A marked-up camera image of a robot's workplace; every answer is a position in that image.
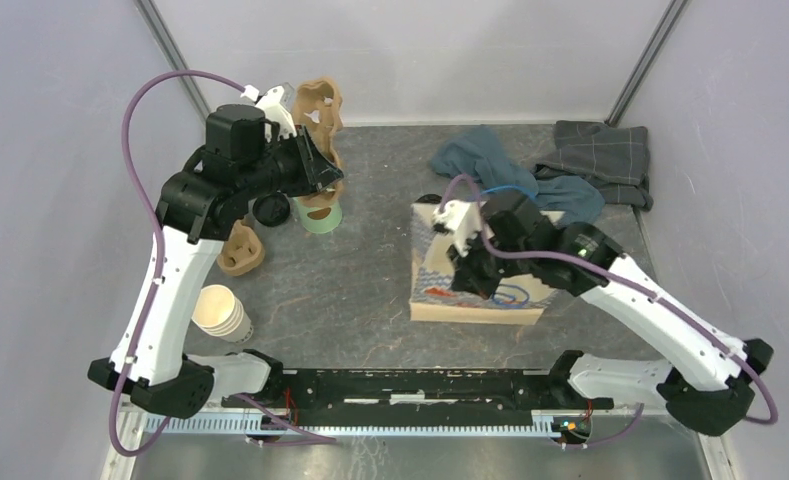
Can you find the cardboard cup carrier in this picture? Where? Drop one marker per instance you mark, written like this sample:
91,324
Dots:
242,252
317,106

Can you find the grey plaid cloth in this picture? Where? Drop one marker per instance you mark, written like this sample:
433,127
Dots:
614,160

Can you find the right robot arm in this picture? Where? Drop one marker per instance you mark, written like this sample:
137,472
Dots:
705,378

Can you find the green straw holder can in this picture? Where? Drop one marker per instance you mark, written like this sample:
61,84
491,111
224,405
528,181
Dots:
319,220

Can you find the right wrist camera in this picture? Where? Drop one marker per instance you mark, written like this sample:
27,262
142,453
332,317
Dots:
460,219

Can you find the stack of paper cups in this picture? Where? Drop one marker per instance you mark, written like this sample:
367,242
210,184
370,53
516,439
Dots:
220,314

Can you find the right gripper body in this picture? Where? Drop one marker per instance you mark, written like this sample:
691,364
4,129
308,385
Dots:
482,268

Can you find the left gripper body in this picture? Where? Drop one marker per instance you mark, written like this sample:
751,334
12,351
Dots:
297,167

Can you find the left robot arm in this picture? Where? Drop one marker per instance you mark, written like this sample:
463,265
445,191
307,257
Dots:
246,155

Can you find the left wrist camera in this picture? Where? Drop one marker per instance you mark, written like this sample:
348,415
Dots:
275,103

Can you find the blue cloth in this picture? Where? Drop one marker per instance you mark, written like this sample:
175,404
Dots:
479,153

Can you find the black plastic cup lid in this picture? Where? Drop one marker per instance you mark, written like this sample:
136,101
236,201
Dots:
429,199

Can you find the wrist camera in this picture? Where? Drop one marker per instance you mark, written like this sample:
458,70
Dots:
275,103
460,219

